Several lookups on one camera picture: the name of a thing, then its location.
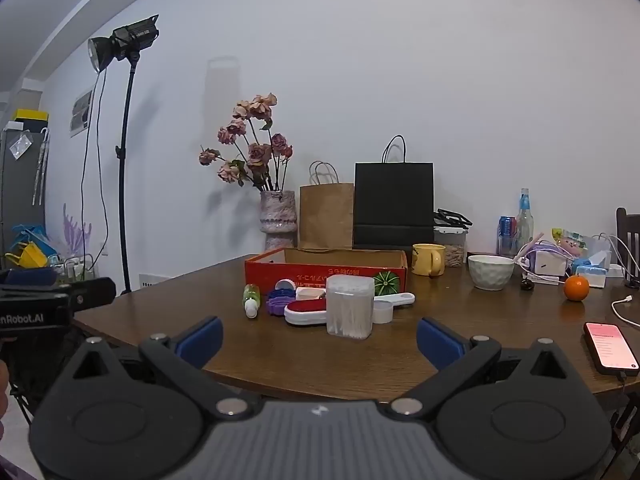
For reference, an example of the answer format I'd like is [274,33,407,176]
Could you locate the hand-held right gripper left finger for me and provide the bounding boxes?
[70,316,258,418]

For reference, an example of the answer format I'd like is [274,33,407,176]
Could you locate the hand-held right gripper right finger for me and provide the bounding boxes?
[382,317,571,418]

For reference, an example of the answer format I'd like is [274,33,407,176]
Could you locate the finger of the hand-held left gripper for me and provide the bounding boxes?
[0,277,117,311]
[0,267,57,287]

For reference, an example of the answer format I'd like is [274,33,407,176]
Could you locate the white measuring scoop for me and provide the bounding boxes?
[372,292,416,325]

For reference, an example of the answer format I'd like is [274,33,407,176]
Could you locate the green plastic bottle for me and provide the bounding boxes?
[242,283,262,319]

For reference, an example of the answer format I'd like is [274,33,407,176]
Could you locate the purple round jar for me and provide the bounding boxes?
[265,295,302,317]

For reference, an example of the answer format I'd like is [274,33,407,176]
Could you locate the clear cotton swab box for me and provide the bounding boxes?
[325,274,375,341]

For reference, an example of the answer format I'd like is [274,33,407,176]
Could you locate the orange cardboard box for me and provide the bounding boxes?
[244,247,409,296]

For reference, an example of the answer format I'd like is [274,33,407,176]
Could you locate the white and red case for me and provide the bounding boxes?
[283,298,329,329]

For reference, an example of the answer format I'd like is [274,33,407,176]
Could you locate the yellow plastic toy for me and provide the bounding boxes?
[5,242,48,270]

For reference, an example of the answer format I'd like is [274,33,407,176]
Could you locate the grey cabinet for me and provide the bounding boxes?
[0,127,48,257]

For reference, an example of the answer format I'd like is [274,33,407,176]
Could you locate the yellow mug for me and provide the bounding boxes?
[411,243,446,278]

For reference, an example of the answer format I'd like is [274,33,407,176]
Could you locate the white bowl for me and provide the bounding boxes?
[467,254,516,291]

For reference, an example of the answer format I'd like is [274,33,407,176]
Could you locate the clear food container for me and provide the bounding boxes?
[433,227,469,269]

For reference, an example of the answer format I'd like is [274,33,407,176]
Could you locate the black light stand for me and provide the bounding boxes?
[116,52,139,295]

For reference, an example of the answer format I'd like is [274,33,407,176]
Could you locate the blue soda can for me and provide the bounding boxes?
[496,215,519,256]

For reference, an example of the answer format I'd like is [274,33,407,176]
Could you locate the clear plastic bag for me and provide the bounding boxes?
[10,132,34,162]

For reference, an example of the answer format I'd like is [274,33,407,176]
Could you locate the pink pen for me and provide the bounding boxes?
[514,232,546,262]

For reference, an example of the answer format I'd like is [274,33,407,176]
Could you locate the white charger block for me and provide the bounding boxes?
[529,252,569,279]

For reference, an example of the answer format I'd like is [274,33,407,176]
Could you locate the purple gadget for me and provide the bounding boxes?
[524,239,557,260]

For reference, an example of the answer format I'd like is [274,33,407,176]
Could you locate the glass bottle blue label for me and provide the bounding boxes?
[514,188,535,257]

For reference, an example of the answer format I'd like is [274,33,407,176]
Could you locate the orange fruit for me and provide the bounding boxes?
[563,274,590,303]

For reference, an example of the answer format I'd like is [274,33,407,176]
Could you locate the pink mottled vase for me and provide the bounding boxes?
[258,190,300,251]

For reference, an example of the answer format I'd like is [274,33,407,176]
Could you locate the black paper bag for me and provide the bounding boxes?
[352,135,435,251]

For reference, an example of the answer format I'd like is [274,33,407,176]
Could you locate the blue tissue pack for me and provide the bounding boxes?
[571,257,609,289]

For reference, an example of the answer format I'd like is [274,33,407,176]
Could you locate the colourful snack packet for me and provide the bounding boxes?
[551,228,589,252]

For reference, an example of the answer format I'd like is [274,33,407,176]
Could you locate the brown paper bag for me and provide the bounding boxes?
[298,161,356,252]

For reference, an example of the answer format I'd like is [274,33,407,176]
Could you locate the black smartphone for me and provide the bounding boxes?
[583,322,640,377]

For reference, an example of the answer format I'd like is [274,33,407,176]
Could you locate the dried pink roses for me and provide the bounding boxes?
[198,92,295,194]

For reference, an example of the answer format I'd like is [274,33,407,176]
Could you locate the dark wooden chair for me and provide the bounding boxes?
[615,207,640,287]

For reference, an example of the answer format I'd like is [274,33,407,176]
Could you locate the black studio light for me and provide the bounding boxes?
[87,14,160,73]

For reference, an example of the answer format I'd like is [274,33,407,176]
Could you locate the grey wall panel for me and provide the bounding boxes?
[70,90,95,138]

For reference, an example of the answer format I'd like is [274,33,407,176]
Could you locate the white charging cable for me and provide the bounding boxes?
[610,295,640,332]

